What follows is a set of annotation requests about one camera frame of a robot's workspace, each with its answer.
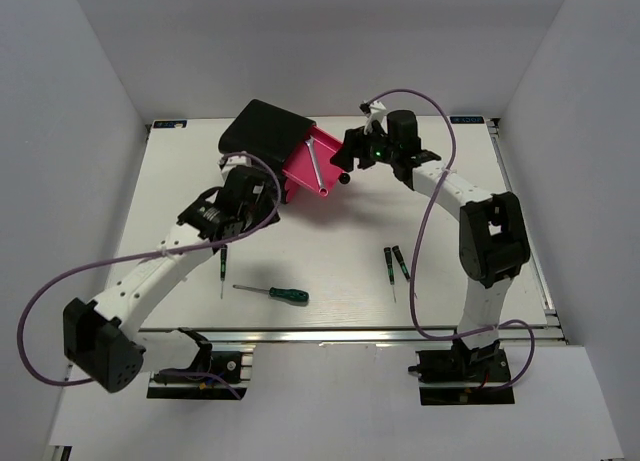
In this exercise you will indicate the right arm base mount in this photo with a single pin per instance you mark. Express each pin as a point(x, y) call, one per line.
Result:
point(459, 376)

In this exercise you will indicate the large green handled screwdriver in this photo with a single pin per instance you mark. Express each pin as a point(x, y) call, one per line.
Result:
point(288, 295)

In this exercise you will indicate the blue label sticker left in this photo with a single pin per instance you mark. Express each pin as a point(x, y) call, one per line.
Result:
point(169, 124)

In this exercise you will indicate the silver combination wrench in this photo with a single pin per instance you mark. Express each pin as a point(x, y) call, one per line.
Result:
point(310, 143)

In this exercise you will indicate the black drawer cabinet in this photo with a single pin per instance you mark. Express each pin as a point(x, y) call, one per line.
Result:
point(268, 132)

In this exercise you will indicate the blue label sticker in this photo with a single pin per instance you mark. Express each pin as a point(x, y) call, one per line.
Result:
point(169, 124)
point(464, 120)

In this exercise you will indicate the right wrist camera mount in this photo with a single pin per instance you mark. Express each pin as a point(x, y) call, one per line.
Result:
point(374, 111)

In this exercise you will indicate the white foreground board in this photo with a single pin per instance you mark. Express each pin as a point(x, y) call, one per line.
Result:
point(346, 402)

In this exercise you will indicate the small green precision screwdriver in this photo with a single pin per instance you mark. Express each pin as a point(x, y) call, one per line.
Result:
point(223, 256)

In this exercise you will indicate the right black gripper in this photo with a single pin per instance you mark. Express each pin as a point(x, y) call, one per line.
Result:
point(355, 145)

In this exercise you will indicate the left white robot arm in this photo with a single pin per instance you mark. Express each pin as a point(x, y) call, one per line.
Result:
point(102, 336)

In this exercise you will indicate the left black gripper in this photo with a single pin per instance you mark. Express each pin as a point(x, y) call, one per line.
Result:
point(266, 207)

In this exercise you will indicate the pink top drawer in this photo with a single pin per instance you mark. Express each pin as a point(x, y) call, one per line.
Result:
point(309, 166)

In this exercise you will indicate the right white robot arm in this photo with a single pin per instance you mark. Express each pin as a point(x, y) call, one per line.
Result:
point(492, 242)

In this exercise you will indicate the blue label sticker right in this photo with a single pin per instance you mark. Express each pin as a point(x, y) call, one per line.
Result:
point(464, 120)

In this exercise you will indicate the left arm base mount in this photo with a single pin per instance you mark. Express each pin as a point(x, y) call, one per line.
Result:
point(205, 376)

